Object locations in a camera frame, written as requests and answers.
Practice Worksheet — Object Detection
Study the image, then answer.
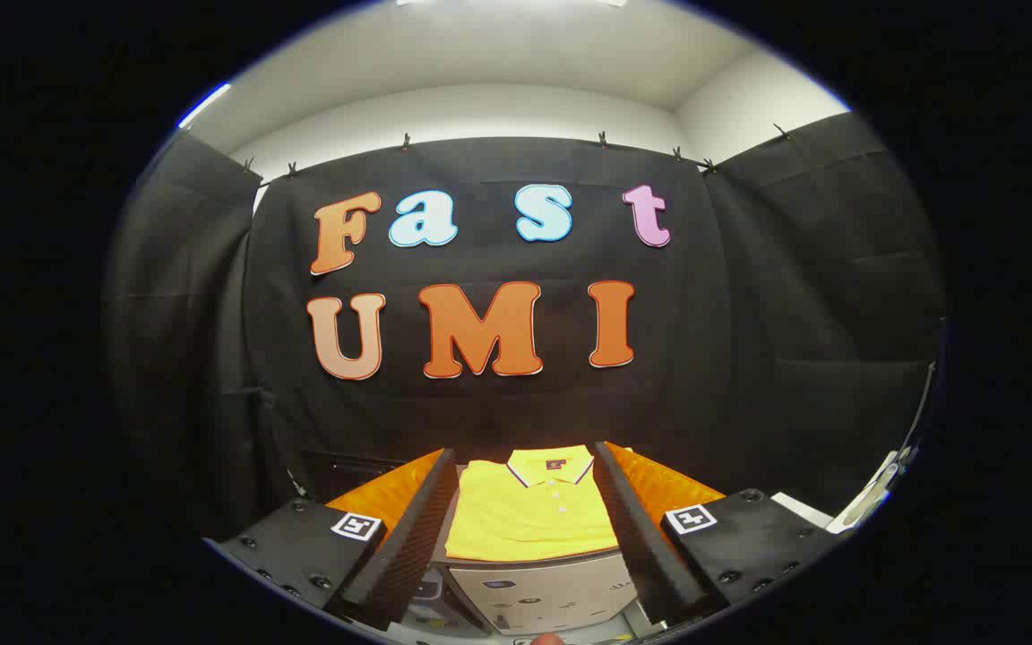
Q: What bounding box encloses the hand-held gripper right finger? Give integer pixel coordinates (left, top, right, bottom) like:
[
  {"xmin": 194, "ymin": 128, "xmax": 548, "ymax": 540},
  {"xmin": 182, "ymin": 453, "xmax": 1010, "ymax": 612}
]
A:
[{"xmin": 593, "ymin": 439, "xmax": 843, "ymax": 630}]

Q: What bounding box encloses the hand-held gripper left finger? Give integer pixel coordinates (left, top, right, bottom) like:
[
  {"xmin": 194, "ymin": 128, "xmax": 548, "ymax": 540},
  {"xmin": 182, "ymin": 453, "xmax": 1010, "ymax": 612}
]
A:
[{"xmin": 210, "ymin": 446, "xmax": 461, "ymax": 632}]

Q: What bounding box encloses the yellow polo shirt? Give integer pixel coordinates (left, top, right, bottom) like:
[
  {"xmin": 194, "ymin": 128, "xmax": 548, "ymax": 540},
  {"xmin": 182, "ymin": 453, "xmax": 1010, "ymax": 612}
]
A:
[{"xmin": 444, "ymin": 445, "xmax": 622, "ymax": 563}]

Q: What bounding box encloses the black backdrop cloth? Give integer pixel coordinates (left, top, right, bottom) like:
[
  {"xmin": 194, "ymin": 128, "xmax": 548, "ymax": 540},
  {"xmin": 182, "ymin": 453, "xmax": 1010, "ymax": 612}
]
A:
[{"xmin": 104, "ymin": 112, "xmax": 947, "ymax": 547}]

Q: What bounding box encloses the white plastic object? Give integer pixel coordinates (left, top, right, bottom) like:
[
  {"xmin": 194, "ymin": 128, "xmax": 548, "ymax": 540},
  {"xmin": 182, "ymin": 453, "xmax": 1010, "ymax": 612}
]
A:
[{"xmin": 837, "ymin": 443, "xmax": 918, "ymax": 536}]

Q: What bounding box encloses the row of black cloth clips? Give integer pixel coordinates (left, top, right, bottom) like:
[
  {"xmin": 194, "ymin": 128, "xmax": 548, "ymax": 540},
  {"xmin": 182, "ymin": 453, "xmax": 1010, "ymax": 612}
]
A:
[{"xmin": 243, "ymin": 124, "xmax": 795, "ymax": 178}]

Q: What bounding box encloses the ceiling light strip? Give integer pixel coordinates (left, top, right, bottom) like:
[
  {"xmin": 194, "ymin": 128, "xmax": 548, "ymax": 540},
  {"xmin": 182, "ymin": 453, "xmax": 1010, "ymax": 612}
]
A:
[{"xmin": 177, "ymin": 82, "xmax": 233, "ymax": 130}]

